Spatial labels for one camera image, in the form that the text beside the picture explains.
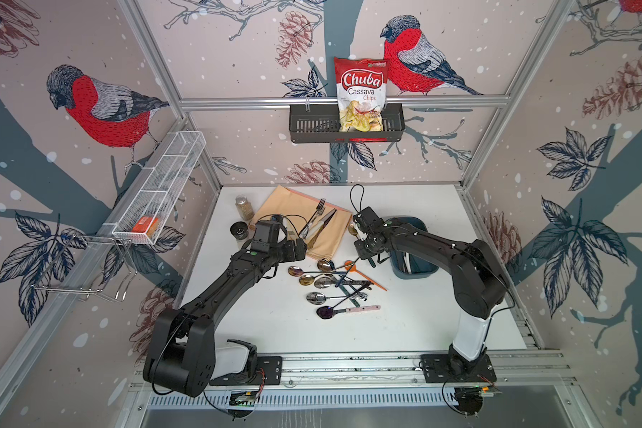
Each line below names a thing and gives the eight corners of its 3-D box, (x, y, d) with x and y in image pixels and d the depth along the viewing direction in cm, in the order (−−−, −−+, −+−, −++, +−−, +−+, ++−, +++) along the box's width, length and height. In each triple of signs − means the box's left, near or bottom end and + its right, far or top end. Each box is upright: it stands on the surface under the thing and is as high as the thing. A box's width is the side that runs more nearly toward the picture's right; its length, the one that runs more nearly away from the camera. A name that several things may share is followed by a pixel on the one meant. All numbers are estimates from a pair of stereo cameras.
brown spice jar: (240, 220, 110) (233, 205, 102) (243, 210, 114) (236, 194, 106) (252, 220, 110) (247, 205, 102) (255, 210, 114) (250, 194, 106)
